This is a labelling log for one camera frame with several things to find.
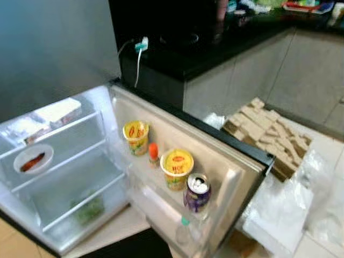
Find brown moulded pulp packaging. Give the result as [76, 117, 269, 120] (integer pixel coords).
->
[222, 97, 312, 182]

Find white charger cable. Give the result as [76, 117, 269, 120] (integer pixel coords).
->
[118, 39, 145, 89]

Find purple drink can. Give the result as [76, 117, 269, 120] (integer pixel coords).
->
[184, 173, 212, 214]

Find brown cardboard piece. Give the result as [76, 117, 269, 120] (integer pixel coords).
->
[236, 231, 260, 254]

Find green vegetable bag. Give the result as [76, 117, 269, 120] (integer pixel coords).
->
[73, 196, 105, 225]

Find red sausage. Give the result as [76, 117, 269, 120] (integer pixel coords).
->
[20, 153, 46, 173]

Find glass fridge shelf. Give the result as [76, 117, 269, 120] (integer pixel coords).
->
[3, 121, 116, 193]
[0, 105, 106, 162]
[30, 156, 131, 233]

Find yellow lid noodle cup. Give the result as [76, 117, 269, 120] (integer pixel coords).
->
[160, 148, 195, 191]

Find orange capped seasoning bottle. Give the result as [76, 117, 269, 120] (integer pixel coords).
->
[148, 142, 160, 167]

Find white plate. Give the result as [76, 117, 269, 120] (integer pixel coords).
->
[13, 144, 54, 175]

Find beige kitchen cabinets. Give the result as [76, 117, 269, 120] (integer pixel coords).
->
[183, 30, 344, 140]

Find fridge door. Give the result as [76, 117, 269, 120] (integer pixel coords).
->
[110, 81, 276, 258]

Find white teal charger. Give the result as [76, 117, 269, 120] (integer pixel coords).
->
[134, 37, 149, 53]

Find stainless steel fridge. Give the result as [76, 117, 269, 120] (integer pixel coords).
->
[0, 0, 162, 257]

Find white food package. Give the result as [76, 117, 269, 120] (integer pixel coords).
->
[35, 98, 82, 125]

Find black floor mat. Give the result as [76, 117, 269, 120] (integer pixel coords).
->
[81, 228, 175, 258]

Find clear bottle green cap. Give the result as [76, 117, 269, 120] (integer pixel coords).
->
[175, 216, 195, 248]

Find clear plastic bag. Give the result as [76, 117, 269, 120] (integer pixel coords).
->
[204, 112, 344, 250]

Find red tray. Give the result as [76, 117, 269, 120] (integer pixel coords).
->
[282, 0, 329, 14]

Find clear wrapped food pack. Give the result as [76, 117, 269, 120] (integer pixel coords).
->
[5, 116, 44, 143]

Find green noodle cup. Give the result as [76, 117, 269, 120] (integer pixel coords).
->
[123, 120, 150, 156]

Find white styrofoam block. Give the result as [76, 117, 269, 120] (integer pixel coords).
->
[242, 175, 315, 253]

